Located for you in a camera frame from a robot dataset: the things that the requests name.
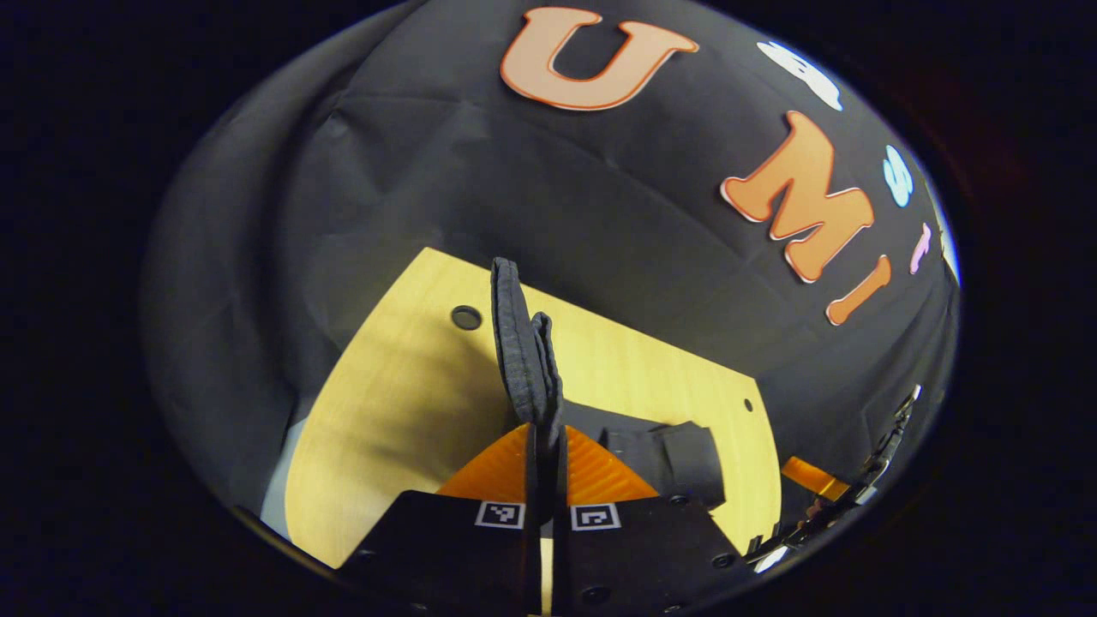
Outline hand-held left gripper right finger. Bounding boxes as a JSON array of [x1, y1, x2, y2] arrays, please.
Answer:
[[551, 424, 746, 617]]

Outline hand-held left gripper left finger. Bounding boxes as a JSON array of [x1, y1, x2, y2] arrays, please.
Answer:
[[341, 422, 543, 617]]

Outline dark grey jeans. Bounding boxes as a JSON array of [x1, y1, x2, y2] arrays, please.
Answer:
[[490, 257, 727, 524]]

